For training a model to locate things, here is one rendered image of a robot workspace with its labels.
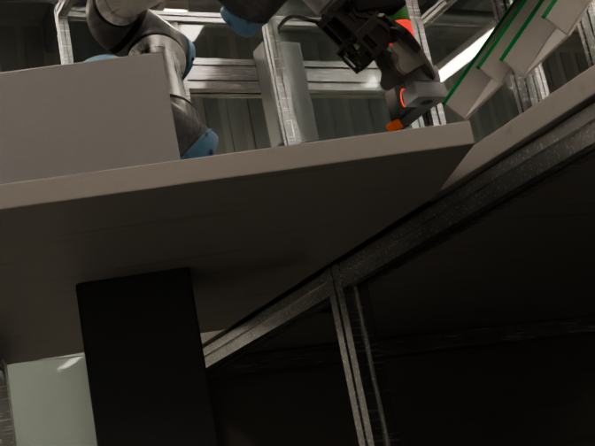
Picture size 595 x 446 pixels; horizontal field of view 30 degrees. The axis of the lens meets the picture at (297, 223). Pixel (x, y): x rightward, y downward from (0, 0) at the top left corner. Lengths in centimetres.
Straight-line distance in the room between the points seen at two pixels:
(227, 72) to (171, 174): 185
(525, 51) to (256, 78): 157
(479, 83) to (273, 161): 58
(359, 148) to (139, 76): 50
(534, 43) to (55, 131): 69
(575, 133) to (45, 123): 76
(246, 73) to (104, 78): 146
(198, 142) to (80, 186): 67
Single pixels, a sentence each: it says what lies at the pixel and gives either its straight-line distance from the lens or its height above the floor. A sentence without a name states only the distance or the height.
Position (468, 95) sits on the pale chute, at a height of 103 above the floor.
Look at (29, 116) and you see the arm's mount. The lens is 164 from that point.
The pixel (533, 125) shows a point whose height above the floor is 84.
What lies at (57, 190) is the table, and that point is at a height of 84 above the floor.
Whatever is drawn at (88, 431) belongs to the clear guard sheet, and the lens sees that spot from 686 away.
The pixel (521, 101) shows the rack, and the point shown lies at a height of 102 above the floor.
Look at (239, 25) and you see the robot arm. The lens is 194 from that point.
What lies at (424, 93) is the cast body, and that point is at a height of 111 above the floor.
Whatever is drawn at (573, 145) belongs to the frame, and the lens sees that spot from 127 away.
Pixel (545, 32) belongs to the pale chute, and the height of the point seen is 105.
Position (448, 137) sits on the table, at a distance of 128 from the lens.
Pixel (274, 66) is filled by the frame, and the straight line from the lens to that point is 276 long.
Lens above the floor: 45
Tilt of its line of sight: 15 degrees up
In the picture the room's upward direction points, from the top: 11 degrees counter-clockwise
